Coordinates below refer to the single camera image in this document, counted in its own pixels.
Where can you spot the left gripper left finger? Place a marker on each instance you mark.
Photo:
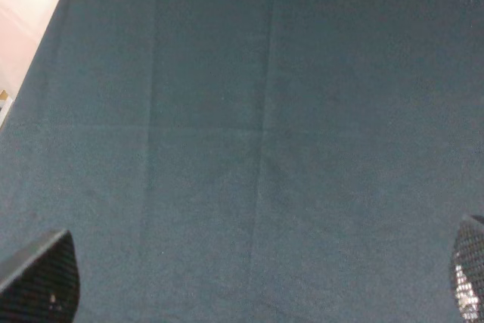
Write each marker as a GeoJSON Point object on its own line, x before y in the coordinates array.
{"type": "Point", "coordinates": [40, 282]}

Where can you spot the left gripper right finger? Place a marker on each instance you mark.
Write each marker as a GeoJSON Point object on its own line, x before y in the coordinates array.
{"type": "Point", "coordinates": [466, 269]}

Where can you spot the black tablecloth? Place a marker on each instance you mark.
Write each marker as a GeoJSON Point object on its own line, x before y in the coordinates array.
{"type": "Point", "coordinates": [251, 160]}

